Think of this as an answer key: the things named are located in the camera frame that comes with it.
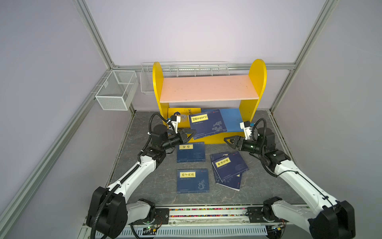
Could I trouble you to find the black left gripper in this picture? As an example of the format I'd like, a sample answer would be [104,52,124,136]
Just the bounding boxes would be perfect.
[162,129,196,150]

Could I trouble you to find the yellow cartoon book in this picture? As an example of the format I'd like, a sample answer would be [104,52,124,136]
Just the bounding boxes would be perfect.
[168,108,202,121]

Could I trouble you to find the blue book stack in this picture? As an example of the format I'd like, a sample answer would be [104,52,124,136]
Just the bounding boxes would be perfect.
[177,169,210,194]
[189,110,227,140]

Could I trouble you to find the blue book lowest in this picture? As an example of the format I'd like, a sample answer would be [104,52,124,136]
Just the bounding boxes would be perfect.
[210,151,242,191]

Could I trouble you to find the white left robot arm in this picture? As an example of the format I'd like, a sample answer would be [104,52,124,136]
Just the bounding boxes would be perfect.
[86,124,197,239]

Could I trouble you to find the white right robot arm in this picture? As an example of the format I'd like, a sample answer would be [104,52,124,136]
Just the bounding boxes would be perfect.
[224,127,356,239]

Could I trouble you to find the blue book yellow label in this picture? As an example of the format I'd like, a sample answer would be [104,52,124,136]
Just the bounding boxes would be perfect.
[177,142,206,163]

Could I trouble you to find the yellow bookshelf with coloured shelves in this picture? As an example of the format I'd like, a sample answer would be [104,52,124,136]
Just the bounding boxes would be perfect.
[152,59,267,144]

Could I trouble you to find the blue book bottom stack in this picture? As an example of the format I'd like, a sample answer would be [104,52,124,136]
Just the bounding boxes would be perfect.
[177,169,210,194]

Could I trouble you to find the white mesh basket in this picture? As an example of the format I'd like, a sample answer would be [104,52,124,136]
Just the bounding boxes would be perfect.
[95,70,139,111]

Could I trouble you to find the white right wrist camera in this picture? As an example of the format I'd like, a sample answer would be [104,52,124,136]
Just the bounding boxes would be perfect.
[240,121,254,140]

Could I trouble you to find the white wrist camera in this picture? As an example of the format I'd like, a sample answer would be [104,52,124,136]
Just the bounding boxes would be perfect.
[167,115,181,134]
[240,121,254,140]

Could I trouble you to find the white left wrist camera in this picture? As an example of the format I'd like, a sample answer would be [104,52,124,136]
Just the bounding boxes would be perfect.
[167,115,181,134]

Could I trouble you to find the white wire rack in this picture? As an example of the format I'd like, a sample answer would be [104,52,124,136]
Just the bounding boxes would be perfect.
[140,61,230,95]

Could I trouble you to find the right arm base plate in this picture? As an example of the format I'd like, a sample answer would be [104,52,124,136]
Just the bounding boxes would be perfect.
[245,206,287,223]

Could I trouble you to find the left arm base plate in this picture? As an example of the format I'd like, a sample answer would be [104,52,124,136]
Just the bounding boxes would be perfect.
[133,208,170,225]

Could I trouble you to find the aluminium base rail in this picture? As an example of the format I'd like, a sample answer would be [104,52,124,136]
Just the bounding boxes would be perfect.
[78,204,341,239]

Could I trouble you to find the aluminium frame rail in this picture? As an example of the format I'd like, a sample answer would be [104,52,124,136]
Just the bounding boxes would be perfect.
[0,0,138,231]

